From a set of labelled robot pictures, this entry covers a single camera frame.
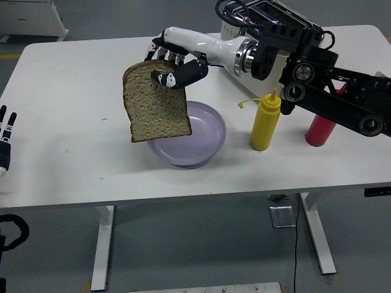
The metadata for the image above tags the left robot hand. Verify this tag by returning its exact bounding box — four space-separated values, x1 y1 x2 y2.
0 105 18 181

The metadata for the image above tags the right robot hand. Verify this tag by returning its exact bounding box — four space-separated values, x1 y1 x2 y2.
144 26 245 90

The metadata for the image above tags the cream and chrome toaster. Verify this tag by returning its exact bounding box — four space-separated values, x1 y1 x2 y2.
221 0 324 98

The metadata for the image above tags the brown bread slice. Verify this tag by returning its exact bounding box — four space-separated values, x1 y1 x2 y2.
122 59 193 143

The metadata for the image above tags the purple round plate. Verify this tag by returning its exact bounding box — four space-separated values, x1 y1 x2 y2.
146 100 227 167

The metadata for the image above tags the white background machine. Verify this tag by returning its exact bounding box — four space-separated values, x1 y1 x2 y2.
0 0 70 42

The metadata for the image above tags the square metal floor plate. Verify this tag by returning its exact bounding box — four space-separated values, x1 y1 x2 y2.
269 204 298 229

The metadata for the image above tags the yellow squeeze bottle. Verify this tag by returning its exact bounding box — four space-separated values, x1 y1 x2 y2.
237 88 282 152

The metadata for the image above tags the white table leg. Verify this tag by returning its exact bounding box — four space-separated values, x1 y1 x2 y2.
298 192 337 275
90 204 115 291

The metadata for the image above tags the red squeeze bottle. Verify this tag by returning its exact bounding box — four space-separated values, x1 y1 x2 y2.
305 82 349 148

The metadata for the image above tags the black table control panel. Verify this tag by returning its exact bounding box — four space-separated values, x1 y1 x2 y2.
364 187 391 198

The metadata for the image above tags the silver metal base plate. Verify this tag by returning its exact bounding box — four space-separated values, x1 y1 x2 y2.
128 283 206 293
205 281 282 293

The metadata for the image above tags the black floor cable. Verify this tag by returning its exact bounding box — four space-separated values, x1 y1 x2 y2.
291 194 302 293

